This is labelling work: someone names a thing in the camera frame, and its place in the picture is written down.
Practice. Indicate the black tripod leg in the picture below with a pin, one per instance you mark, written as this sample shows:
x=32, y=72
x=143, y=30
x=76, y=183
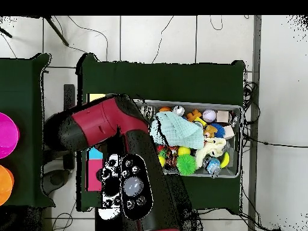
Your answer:
x=6, y=32
x=56, y=30

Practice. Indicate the grey stand foot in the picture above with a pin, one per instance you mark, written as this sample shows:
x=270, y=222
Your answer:
x=56, y=179

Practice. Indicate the shallow silver mesh bin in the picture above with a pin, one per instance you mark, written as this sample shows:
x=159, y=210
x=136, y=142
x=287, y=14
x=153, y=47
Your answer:
x=232, y=168

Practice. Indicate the wooden box three holes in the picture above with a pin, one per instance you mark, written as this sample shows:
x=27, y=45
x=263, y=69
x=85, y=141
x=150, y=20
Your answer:
x=93, y=178

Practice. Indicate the dark green table cloth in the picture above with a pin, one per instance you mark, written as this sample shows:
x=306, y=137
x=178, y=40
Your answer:
x=168, y=81
x=21, y=96

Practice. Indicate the mint green waffle cloth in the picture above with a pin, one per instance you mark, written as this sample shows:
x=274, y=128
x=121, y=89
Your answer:
x=182, y=132

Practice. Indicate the pink round disc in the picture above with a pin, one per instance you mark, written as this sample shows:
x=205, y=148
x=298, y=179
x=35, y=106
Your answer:
x=7, y=134

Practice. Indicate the black upright panel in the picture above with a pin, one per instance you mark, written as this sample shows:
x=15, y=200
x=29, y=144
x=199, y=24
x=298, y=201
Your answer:
x=69, y=92

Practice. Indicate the green koosh ball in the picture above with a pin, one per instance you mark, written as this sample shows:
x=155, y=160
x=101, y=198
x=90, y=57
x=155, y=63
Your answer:
x=186, y=164

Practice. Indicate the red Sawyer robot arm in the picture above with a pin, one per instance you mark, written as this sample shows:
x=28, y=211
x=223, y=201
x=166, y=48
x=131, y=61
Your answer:
x=96, y=122

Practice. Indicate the white baseball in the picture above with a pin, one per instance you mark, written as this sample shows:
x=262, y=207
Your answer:
x=209, y=115

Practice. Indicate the silver drink can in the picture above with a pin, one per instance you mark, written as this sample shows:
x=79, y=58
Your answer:
x=178, y=110

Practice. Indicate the crushed plastic water bottle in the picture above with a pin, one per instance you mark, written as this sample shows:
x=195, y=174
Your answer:
x=213, y=166

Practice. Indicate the pale wooden block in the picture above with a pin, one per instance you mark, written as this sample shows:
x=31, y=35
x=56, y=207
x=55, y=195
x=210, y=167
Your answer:
x=222, y=116

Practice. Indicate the grey floor strip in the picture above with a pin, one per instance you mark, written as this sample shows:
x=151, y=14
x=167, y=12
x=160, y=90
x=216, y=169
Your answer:
x=255, y=72

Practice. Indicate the orange round disc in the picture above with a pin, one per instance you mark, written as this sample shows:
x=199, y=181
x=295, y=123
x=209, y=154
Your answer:
x=4, y=185

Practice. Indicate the blue koosh ball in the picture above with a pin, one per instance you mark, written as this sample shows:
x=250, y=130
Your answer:
x=219, y=130

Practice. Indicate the yellow smiley ball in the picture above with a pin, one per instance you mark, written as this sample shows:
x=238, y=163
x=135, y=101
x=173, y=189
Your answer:
x=162, y=160

